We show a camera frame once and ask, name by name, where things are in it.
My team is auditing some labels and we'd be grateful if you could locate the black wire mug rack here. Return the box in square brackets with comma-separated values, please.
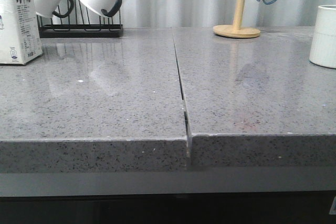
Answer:
[37, 0, 123, 38]

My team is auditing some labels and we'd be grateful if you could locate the white blue milk carton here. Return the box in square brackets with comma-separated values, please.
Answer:
[1, 0, 43, 65]

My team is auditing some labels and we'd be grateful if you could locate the wooden mug tree stand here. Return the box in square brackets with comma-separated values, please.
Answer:
[213, 0, 260, 39]

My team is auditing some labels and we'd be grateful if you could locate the white HOME ribbed mug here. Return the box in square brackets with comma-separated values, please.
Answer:
[309, 5, 335, 69]

